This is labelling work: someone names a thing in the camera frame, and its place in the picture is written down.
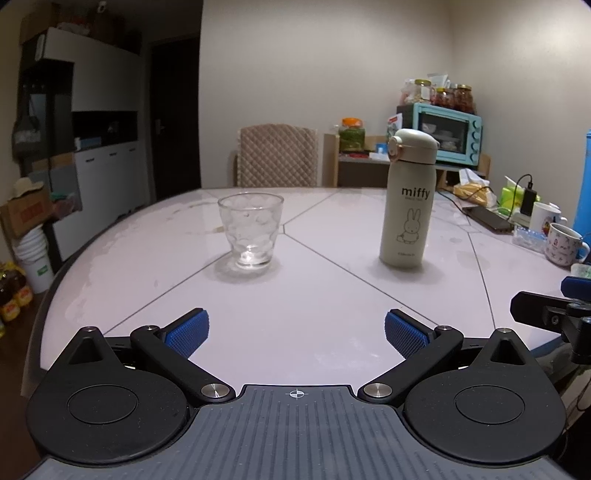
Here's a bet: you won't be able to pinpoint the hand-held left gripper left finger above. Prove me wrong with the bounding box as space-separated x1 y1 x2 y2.
60 308 237 408

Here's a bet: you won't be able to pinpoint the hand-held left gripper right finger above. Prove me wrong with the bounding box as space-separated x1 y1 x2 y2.
356 308 532 408

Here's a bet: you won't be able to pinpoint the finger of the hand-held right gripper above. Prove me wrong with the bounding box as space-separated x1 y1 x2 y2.
561 275 591 300
510 291 591 365

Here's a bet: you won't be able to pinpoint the cream insulated bottle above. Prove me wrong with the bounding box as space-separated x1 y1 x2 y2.
379 159 435 268

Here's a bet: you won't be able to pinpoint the cream bottle cap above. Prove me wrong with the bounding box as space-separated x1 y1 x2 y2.
387 129 439 165

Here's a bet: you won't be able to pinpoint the white patterned mug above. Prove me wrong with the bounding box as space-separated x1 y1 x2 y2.
545 223 591 267

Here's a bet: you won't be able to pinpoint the clear plastic box blue label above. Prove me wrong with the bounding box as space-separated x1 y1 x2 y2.
512 226 550 252

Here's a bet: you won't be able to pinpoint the white cartoon mug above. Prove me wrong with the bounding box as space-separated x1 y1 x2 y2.
529 202 568 234

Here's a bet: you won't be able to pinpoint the black charger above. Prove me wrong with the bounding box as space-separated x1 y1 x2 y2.
521 175 539 217

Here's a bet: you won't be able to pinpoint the black smartphone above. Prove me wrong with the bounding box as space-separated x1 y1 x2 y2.
463 205 514 233

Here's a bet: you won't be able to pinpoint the blue plastic container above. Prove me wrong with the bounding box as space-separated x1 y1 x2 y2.
573 130 591 241

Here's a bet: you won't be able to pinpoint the green tissue pack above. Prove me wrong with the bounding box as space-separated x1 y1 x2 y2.
501 181 541 217

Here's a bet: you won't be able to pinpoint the clear glass cup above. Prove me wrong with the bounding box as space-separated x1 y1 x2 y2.
218 193 284 271

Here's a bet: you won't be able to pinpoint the plastic bag of bread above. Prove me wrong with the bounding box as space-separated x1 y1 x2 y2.
453 168 498 207

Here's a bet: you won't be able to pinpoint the stack of white buckets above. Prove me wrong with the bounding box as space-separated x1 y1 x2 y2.
13 228 54 294

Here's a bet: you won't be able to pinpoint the wooden shelf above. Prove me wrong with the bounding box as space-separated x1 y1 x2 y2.
323 133 491 191

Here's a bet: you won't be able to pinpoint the colourful plastic bags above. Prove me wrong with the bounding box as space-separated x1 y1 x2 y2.
51 191 82 218

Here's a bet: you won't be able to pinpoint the beige quilted chair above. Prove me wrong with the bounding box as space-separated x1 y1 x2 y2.
233 124 320 188

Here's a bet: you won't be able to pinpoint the teal toaster oven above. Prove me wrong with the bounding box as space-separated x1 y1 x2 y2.
397 102 483 167

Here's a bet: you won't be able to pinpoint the red printed cardboard box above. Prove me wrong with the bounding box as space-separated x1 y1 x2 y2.
0 189 54 239

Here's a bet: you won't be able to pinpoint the green pickle jar orange lid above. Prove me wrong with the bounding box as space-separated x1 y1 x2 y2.
339 117 367 153

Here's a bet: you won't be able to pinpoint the red and white carton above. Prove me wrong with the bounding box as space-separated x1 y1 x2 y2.
384 113 403 144

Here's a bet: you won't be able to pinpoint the straw hat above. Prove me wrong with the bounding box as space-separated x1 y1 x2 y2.
11 178 45 199

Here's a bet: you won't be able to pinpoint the dark door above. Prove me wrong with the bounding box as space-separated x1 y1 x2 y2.
148 36 202 202

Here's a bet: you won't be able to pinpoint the grey hanging bag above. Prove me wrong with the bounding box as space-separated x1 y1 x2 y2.
11 115 42 160

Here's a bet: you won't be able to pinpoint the white and black cabinet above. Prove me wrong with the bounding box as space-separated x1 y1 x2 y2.
18 27 145 273

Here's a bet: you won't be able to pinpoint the large brown cardboard box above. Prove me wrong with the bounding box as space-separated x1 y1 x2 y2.
19 0 59 45

